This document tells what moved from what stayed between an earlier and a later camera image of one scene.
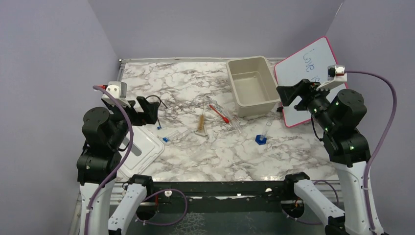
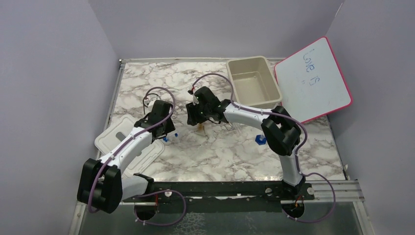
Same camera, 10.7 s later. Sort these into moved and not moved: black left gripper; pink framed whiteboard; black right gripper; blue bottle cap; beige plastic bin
Moved: black right gripper; black left gripper
Not moved: beige plastic bin; pink framed whiteboard; blue bottle cap
